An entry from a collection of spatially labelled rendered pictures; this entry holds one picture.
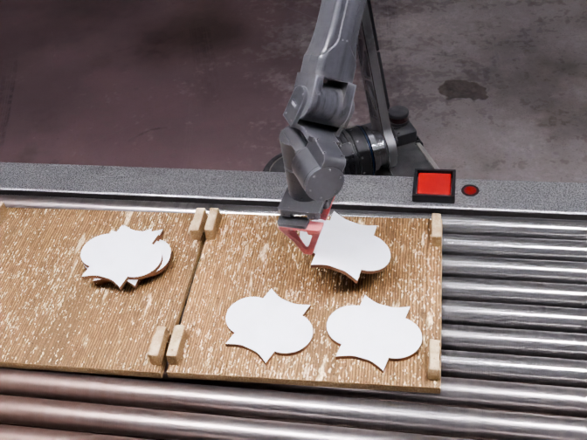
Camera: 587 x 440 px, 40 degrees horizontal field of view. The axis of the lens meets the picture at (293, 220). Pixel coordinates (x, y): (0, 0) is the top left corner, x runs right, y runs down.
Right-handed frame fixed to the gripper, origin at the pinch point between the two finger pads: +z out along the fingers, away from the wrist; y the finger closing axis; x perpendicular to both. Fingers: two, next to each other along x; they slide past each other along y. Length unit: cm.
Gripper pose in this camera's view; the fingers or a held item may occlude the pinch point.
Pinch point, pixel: (314, 233)
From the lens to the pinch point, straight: 129.2
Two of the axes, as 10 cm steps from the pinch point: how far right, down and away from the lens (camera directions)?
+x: -9.5, -1.0, 3.0
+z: 1.3, 7.5, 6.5
